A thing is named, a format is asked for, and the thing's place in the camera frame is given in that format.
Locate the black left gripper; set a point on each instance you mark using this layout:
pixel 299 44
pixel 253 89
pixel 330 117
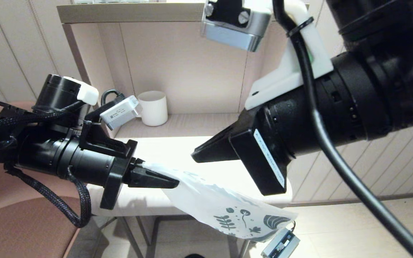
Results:
pixel 117 168

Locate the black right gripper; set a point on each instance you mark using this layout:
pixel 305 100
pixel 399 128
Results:
pixel 299 125

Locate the white pouch with blue plants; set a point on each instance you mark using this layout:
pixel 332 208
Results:
pixel 206 204

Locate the white ribbed mug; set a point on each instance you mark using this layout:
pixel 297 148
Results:
pixel 156 107

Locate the black round robot part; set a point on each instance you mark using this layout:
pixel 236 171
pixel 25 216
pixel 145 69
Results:
pixel 194 256

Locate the grey power adapter brick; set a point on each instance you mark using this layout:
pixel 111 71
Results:
pixel 281 245

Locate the brown upholstered chair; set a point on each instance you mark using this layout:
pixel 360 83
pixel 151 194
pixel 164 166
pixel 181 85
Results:
pixel 13 236

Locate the light wooden shelf desk unit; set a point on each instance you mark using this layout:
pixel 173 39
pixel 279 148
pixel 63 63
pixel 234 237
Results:
pixel 138 12

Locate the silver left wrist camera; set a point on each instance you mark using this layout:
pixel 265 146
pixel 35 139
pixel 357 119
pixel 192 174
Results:
pixel 120 113

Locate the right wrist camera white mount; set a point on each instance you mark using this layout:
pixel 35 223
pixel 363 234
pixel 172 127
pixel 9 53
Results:
pixel 292 71

